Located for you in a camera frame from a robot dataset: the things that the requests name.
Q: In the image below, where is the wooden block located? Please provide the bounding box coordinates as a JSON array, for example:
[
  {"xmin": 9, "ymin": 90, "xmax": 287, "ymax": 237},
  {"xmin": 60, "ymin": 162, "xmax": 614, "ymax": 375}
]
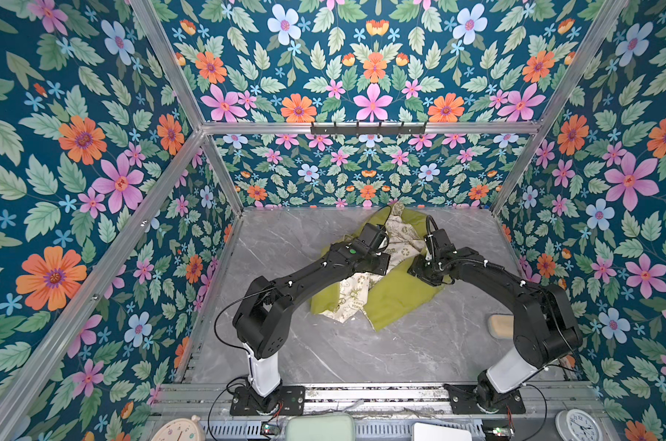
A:
[{"xmin": 487, "ymin": 314, "xmax": 514, "ymax": 340}]

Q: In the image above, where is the green jacket with printed lining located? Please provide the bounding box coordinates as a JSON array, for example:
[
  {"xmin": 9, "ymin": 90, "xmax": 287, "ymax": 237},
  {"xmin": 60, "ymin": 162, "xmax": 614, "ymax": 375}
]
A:
[{"xmin": 310, "ymin": 203, "xmax": 441, "ymax": 332}]

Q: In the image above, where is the aluminium frame post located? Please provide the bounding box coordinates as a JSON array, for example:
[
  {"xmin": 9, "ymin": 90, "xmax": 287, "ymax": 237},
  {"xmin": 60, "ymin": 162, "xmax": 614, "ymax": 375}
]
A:
[
  {"xmin": 491, "ymin": 0, "xmax": 629, "ymax": 219},
  {"xmin": 131, "ymin": 1, "xmax": 244, "ymax": 219}
]

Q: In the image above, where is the aluminium front rail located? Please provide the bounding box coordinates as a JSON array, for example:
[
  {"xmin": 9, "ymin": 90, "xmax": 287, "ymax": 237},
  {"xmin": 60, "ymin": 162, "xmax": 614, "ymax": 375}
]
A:
[{"xmin": 150, "ymin": 381, "xmax": 608, "ymax": 419}]

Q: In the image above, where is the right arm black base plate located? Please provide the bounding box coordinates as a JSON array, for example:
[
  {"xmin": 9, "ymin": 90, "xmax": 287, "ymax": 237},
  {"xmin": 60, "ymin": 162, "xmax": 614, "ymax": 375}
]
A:
[{"xmin": 443, "ymin": 383, "xmax": 526, "ymax": 415}]

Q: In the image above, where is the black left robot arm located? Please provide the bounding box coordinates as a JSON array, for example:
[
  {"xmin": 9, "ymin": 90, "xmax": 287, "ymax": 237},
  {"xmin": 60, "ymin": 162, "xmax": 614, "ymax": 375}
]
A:
[{"xmin": 233, "ymin": 223, "xmax": 391, "ymax": 399}]

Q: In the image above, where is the aluminium frame post back right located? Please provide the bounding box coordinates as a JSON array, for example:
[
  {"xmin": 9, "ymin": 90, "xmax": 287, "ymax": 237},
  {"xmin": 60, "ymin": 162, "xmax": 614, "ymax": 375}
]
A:
[{"xmin": 491, "ymin": 0, "xmax": 629, "ymax": 219}]

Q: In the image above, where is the pale green box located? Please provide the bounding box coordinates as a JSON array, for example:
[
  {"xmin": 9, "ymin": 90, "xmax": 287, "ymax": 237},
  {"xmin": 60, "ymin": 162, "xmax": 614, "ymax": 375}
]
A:
[{"xmin": 283, "ymin": 413, "xmax": 356, "ymax": 441}]

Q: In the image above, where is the beige clock bottom left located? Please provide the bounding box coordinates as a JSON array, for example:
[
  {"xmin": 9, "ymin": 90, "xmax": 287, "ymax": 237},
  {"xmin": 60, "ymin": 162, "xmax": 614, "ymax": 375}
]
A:
[{"xmin": 150, "ymin": 415, "xmax": 206, "ymax": 441}]

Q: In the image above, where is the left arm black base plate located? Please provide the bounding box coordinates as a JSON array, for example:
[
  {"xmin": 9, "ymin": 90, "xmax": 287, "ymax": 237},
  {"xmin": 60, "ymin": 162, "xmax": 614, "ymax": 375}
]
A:
[{"xmin": 229, "ymin": 385, "xmax": 307, "ymax": 416}]

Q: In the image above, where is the white clock bottom right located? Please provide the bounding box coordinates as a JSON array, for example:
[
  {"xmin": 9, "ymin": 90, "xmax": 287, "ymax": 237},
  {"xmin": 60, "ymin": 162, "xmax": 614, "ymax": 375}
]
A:
[{"xmin": 555, "ymin": 409, "xmax": 604, "ymax": 441}]

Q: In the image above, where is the aluminium frame left diagonal bar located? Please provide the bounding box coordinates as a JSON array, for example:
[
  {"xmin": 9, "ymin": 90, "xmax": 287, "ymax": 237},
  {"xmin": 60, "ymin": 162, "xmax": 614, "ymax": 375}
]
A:
[{"xmin": 0, "ymin": 129, "xmax": 204, "ymax": 440}]

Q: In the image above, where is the aluminium frame post back left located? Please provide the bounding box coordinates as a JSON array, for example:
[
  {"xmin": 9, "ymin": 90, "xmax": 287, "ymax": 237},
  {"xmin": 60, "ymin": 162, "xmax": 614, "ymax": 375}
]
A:
[{"xmin": 131, "ymin": 1, "xmax": 244, "ymax": 219}]

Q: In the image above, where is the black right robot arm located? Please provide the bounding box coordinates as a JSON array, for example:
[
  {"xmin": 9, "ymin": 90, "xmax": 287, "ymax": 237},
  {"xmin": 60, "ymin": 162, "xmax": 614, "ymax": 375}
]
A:
[{"xmin": 408, "ymin": 229, "xmax": 583, "ymax": 401}]

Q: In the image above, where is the black hook rail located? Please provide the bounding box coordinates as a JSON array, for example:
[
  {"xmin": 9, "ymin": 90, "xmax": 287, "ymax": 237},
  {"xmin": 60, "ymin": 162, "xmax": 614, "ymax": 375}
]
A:
[{"xmin": 309, "ymin": 121, "xmax": 427, "ymax": 137}]

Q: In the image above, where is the white box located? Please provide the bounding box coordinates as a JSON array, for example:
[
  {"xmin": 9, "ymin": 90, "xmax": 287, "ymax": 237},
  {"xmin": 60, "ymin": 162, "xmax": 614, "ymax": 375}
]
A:
[{"xmin": 411, "ymin": 423, "xmax": 473, "ymax": 441}]

